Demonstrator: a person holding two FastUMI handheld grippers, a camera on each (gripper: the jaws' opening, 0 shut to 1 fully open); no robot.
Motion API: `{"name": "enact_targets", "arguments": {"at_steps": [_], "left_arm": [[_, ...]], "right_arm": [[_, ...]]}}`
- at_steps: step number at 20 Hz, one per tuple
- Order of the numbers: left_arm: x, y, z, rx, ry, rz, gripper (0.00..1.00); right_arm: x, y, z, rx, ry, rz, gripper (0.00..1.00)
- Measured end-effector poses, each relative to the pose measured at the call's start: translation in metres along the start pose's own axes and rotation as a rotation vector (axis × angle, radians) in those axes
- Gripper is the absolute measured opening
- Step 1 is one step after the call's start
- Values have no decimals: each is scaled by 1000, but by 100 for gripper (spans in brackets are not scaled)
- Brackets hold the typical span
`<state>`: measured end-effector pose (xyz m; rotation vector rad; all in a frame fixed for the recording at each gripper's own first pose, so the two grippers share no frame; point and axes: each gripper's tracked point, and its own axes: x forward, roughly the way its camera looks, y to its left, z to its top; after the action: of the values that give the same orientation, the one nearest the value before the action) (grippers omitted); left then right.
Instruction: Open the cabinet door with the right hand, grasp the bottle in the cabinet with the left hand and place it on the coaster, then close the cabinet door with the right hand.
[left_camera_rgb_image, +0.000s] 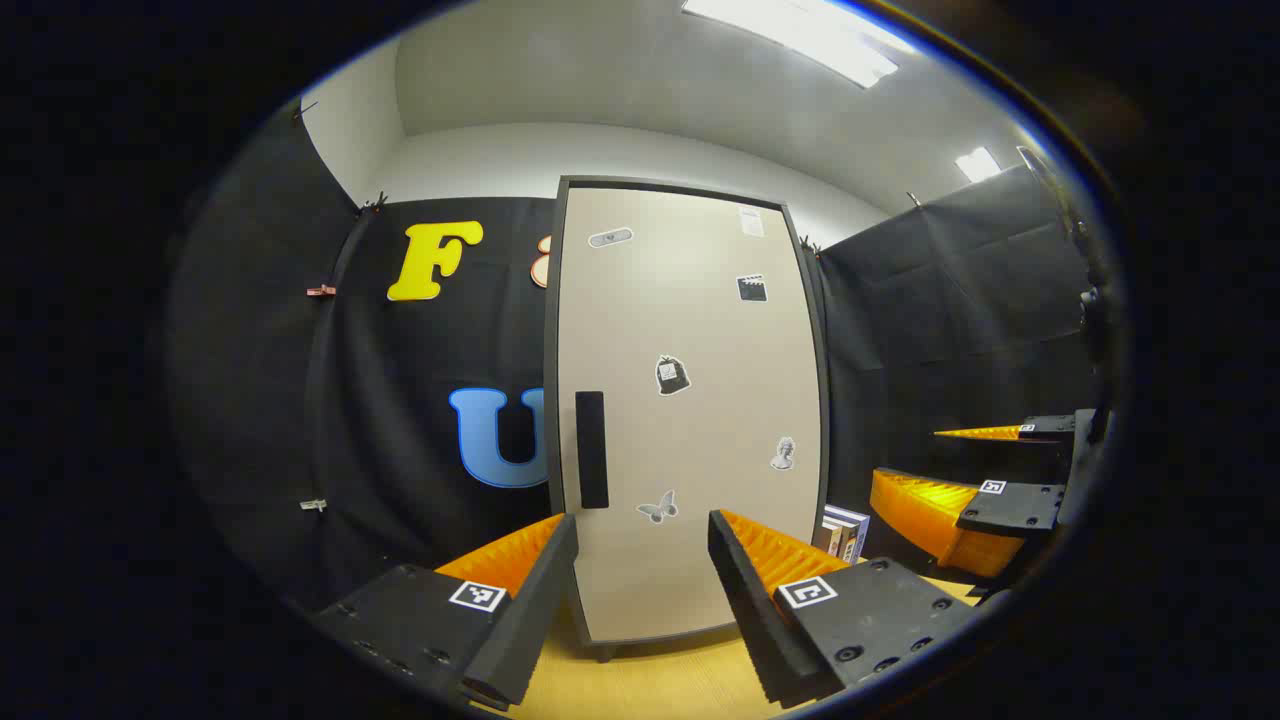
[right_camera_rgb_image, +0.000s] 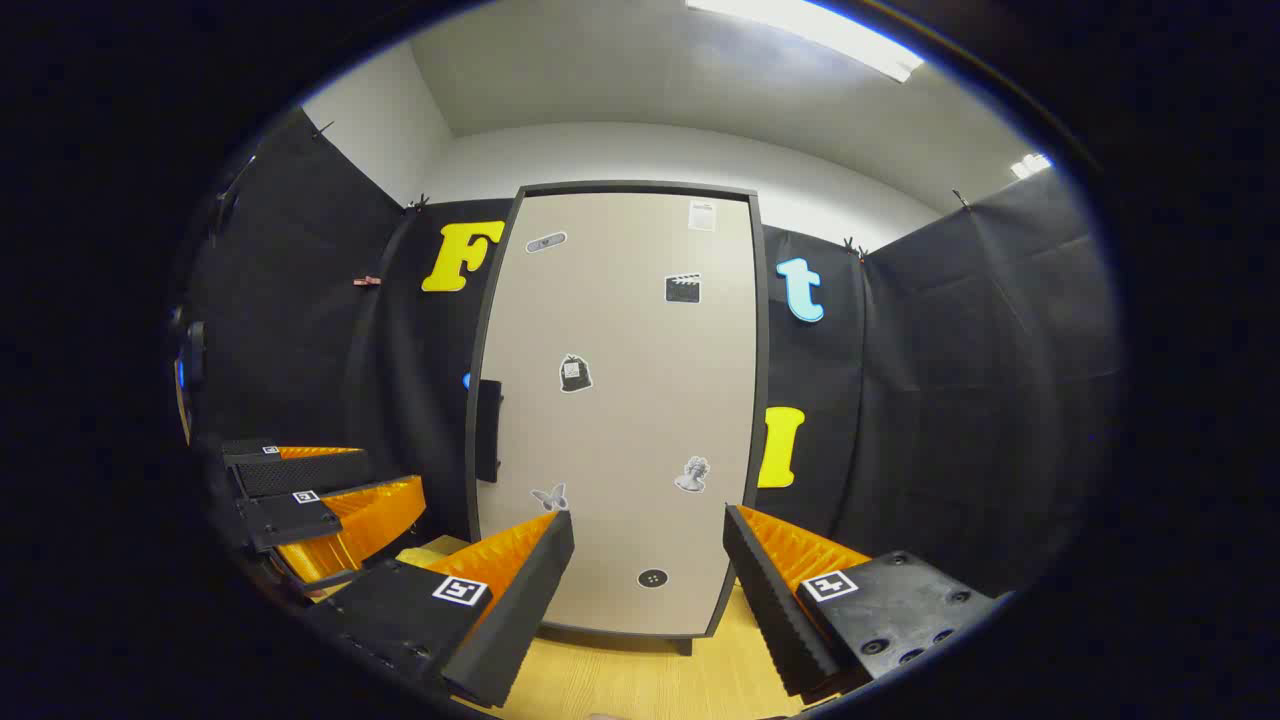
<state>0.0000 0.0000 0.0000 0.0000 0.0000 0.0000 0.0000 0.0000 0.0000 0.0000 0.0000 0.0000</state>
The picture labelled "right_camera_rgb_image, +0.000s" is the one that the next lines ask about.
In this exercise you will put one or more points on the yellow bumpy citron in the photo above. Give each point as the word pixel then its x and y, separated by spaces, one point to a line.
pixel 425 556

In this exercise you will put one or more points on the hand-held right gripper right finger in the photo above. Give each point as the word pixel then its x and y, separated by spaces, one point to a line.
pixel 770 600

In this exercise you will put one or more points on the black backdrop cloth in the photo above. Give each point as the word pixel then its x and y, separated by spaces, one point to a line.
pixel 950 400

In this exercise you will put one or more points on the black cloth clip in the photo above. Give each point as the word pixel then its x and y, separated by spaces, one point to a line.
pixel 417 203
pixel 961 199
pixel 321 130
pixel 855 247

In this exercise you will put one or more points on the small ceiling light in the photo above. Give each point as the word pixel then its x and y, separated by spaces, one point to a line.
pixel 1030 166

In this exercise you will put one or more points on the pink cloth clip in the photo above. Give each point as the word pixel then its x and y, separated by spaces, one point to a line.
pixel 367 282

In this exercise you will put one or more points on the grey cabinet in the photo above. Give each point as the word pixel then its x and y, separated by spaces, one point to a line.
pixel 640 187

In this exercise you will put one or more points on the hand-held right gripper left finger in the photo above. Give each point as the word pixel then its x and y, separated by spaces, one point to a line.
pixel 520 610

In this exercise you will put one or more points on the long ceiling light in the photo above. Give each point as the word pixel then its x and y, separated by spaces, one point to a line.
pixel 810 35

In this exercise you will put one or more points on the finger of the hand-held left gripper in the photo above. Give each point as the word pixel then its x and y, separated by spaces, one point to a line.
pixel 300 472
pixel 290 518

